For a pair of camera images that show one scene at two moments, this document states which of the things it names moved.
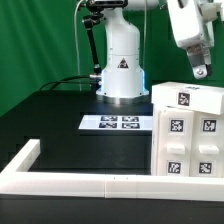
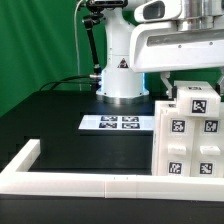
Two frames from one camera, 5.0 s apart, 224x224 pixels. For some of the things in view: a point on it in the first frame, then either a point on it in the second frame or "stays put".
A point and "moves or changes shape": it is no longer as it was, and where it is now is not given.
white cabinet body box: [186, 143] stays put
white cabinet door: [206, 144] stays put
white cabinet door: [175, 141] stays put
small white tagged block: [191, 96] moves or changes shape
